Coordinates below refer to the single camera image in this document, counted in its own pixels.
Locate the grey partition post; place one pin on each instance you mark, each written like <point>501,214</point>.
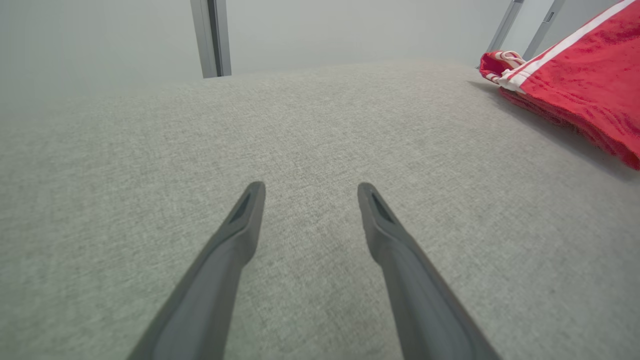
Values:
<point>506,25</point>
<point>545,25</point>
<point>211,37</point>

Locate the red and white Bulls jersey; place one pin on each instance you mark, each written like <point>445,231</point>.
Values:
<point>590,80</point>

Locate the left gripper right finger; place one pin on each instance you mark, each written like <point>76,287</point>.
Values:
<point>425,300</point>

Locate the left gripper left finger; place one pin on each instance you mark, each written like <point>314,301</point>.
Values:
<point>205,300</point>

